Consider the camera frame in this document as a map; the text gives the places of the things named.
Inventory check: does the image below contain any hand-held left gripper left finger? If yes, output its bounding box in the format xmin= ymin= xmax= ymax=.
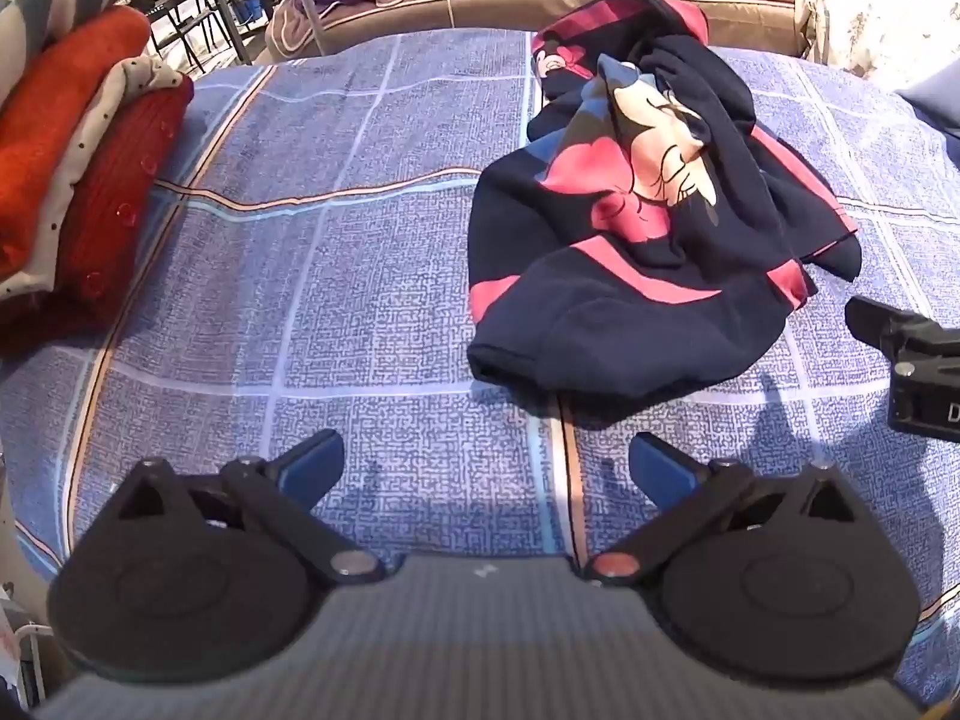
xmin=99 ymin=429 xmax=383 ymax=583

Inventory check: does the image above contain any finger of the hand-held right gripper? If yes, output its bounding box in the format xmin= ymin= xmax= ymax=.
xmin=845 ymin=295 xmax=935 ymax=361

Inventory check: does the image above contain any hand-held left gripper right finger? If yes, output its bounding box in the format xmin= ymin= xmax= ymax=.
xmin=583 ymin=432 xmax=871 ymax=586

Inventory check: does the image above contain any navy cartoon print sweater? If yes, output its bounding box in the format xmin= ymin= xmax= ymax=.
xmin=466 ymin=0 xmax=862 ymax=400

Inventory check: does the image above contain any blue plaid bed sheet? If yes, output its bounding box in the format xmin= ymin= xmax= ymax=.
xmin=0 ymin=26 xmax=960 ymax=706

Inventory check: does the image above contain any light blue pillow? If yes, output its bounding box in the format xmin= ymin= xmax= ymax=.
xmin=895 ymin=60 xmax=960 ymax=145

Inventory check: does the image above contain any floral blanket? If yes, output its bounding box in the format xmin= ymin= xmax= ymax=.
xmin=733 ymin=0 xmax=960 ymax=91

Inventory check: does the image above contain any red folded garment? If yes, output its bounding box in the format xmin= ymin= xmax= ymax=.
xmin=51 ymin=76 xmax=197 ymax=305

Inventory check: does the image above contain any orange folded garment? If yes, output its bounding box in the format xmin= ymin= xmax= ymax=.
xmin=0 ymin=6 xmax=154 ymax=280

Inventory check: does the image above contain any grey striped folded garment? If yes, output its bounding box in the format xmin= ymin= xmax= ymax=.
xmin=0 ymin=0 xmax=134 ymax=107

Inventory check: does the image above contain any metal frame chair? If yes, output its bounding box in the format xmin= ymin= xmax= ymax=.
xmin=147 ymin=0 xmax=260 ymax=68

